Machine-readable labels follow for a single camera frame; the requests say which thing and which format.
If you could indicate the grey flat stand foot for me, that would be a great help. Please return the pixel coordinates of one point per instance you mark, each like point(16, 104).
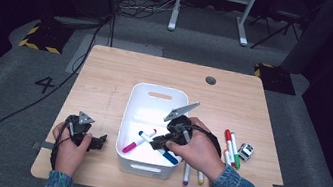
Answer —
point(74, 21)

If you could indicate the person's right hand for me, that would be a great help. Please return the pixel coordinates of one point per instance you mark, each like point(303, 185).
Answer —
point(202, 153)

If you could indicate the purple marker pen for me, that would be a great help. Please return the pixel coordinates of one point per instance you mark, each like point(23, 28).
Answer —
point(186, 177)

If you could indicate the black folding stand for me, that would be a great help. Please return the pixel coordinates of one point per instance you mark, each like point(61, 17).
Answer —
point(283, 15)

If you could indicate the blue marker pen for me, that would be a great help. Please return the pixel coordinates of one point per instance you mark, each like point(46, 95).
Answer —
point(171, 158)

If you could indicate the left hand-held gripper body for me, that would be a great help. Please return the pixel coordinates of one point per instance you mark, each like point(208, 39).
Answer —
point(81, 130)

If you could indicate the red marker pen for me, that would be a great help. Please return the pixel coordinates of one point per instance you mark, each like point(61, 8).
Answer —
point(228, 135)

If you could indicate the yellow black striped stand base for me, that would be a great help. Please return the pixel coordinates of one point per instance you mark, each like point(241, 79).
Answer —
point(45, 37)
point(274, 80)

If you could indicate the grey round table grommet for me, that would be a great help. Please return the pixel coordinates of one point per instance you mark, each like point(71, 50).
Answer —
point(210, 80)

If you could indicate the white plastic bin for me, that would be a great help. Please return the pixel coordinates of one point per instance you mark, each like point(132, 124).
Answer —
point(151, 111)

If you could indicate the grey padded column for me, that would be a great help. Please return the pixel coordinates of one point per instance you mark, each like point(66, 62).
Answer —
point(315, 36)

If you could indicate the magenta marker pen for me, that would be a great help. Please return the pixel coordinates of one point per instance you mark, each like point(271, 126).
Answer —
point(129, 148)

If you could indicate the grey floor plate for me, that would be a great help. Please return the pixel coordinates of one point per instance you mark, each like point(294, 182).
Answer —
point(121, 45)

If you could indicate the yellow marker pen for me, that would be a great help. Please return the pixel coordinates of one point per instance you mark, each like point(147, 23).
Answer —
point(200, 180)

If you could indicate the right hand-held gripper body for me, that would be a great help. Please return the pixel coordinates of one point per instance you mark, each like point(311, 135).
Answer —
point(179, 127)

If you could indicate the person's left hand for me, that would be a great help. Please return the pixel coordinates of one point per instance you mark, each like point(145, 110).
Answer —
point(68, 155)

